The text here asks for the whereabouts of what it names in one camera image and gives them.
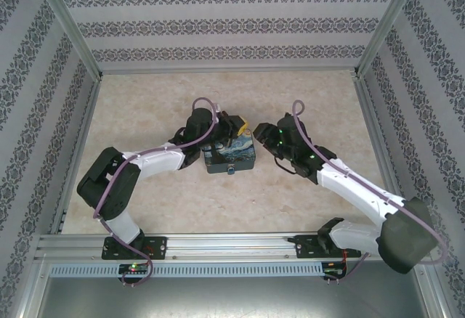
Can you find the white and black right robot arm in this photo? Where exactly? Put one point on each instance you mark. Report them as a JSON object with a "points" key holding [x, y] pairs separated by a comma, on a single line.
{"points": [[356, 187]]}

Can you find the right controller circuit board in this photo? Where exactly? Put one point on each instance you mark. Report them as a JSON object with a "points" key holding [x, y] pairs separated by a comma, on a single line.
{"points": [[335, 272]]}

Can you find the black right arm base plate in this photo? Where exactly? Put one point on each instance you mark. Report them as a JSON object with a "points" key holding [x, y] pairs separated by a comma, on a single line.
{"points": [[307, 247]]}

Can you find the controller circuit board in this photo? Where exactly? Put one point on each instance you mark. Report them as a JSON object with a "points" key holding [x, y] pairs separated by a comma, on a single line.
{"points": [[134, 269], [335, 272]]}

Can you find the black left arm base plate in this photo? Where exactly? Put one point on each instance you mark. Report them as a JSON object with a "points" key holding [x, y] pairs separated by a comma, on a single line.
{"points": [[158, 248]]}

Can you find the aluminium table side rail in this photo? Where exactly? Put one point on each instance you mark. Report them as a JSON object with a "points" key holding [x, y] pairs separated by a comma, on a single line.
{"points": [[78, 151], [378, 140]]}

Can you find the starry night painted tin box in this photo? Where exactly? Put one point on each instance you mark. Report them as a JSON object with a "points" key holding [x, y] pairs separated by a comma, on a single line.
{"points": [[232, 154]]}

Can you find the aluminium mounting rail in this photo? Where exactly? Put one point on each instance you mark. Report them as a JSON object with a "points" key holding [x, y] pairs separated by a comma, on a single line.
{"points": [[225, 246]]}

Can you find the grey sheet metal panel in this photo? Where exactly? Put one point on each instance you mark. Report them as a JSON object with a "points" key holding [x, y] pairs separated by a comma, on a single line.
{"points": [[232, 298]]}

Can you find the aluminium frame post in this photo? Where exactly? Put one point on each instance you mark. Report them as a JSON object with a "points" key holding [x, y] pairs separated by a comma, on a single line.
{"points": [[69, 24], [388, 20]]}

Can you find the left controller circuit board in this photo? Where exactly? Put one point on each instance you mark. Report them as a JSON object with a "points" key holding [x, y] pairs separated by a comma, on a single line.
{"points": [[134, 269]]}

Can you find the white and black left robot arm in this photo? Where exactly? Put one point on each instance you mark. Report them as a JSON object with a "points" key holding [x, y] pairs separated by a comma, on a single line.
{"points": [[160, 160]]}

